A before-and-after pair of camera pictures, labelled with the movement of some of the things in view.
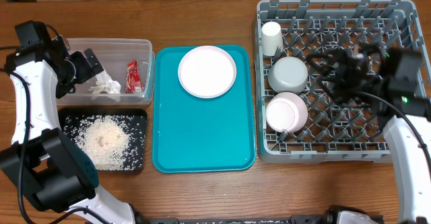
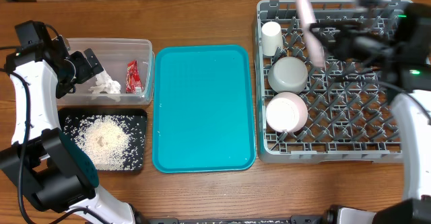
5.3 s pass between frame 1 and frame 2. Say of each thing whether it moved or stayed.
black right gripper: moved
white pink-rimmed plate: moved
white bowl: stayed
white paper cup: stayed
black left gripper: stayed
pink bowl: stayed
